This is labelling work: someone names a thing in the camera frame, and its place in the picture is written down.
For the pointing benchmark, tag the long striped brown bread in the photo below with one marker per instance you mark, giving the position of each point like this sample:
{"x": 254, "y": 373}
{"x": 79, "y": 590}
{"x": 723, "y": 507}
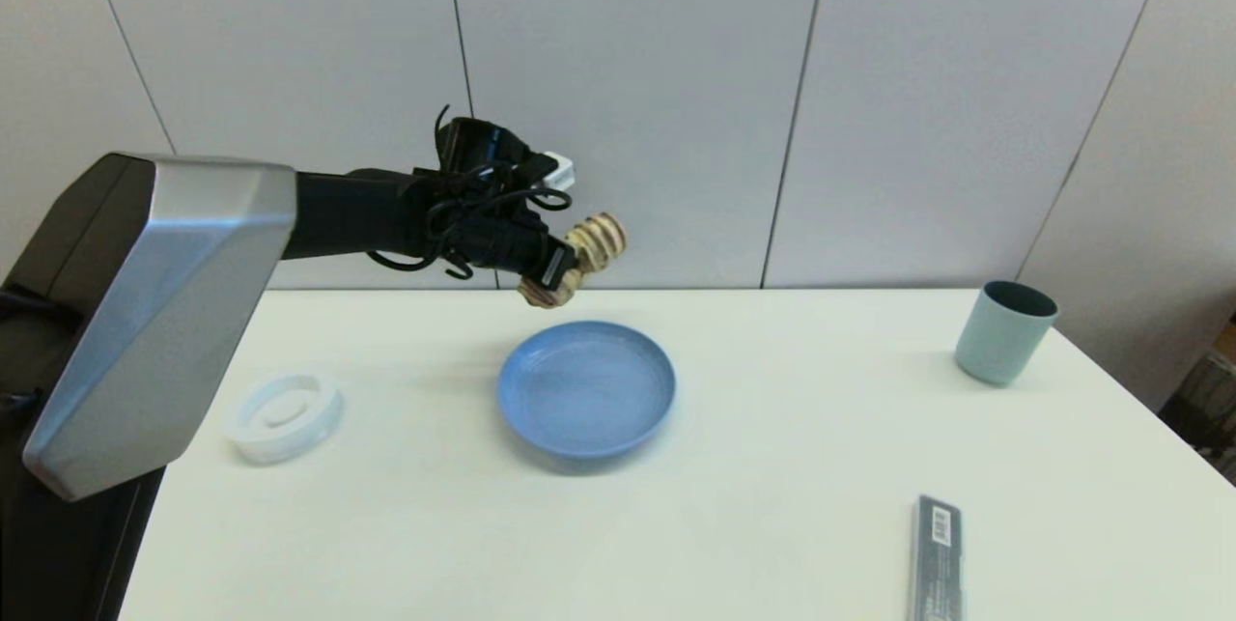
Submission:
{"x": 599, "y": 239}

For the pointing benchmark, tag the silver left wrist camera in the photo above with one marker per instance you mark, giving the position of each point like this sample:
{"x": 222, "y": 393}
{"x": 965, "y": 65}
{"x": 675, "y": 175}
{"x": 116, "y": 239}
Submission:
{"x": 558, "y": 172}

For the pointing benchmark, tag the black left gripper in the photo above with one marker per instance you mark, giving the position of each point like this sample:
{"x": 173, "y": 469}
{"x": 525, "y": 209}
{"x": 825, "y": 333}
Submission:
{"x": 502, "y": 239}

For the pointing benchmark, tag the grey background crate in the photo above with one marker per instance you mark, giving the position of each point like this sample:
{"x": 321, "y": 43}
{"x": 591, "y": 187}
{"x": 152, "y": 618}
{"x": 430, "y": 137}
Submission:
{"x": 1207, "y": 409}

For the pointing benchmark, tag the teal plastic cup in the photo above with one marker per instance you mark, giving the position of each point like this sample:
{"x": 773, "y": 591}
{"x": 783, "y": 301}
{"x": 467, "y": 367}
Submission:
{"x": 1001, "y": 341}

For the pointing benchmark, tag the brown cardboard box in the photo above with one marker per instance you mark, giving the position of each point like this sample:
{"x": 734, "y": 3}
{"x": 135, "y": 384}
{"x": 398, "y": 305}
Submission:
{"x": 1228, "y": 339}

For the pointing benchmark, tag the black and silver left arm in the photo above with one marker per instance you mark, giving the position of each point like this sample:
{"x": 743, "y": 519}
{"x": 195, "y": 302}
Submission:
{"x": 154, "y": 312}

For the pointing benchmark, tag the blue round plate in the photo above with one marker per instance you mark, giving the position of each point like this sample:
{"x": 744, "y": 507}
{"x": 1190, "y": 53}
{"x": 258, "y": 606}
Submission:
{"x": 586, "y": 389}

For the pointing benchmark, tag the white round dish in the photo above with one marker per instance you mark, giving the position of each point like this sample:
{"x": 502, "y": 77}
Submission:
{"x": 285, "y": 418}

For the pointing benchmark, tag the grey transparent pencil case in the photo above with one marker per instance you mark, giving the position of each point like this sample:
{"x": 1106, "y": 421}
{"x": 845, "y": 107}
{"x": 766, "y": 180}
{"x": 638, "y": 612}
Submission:
{"x": 935, "y": 563}

